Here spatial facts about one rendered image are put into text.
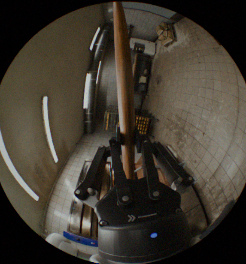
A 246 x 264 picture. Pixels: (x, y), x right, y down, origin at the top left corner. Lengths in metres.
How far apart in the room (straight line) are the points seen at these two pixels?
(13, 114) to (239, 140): 2.62
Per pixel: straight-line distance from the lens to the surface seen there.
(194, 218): 1.54
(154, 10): 3.97
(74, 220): 1.70
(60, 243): 0.62
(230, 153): 1.48
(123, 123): 0.17
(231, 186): 1.55
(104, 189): 1.82
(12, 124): 1.22
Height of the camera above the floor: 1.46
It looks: 6 degrees down
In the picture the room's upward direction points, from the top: 84 degrees counter-clockwise
